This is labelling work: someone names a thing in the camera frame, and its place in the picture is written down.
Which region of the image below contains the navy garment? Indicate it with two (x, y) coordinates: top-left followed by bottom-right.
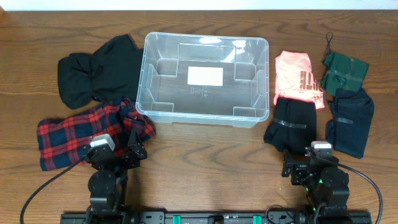
(326, 88), (374, 159)

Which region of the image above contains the green garment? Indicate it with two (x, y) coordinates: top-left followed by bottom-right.
(320, 32), (370, 96)

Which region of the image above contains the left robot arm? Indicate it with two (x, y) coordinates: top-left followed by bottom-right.
(84, 128), (147, 214)

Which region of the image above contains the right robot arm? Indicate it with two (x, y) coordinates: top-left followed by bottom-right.
(281, 147), (349, 217)

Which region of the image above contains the red navy plaid shirt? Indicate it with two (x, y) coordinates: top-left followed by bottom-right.
(37, 98), (156, 171)

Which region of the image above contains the black hooded garment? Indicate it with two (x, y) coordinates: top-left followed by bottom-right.
(57, 34), (143, 110)

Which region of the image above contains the pink folded shirt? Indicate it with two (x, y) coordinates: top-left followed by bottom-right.
(273, 51), (325, 110)

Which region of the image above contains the white label in bin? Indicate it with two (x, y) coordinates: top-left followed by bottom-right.
(187, 67), (223, 86)

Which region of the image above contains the clear plastic storage bin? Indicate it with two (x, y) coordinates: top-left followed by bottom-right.
(136, 32), (270, 128)

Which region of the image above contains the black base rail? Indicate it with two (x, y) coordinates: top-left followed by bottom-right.
(60, 210), (372, 224)

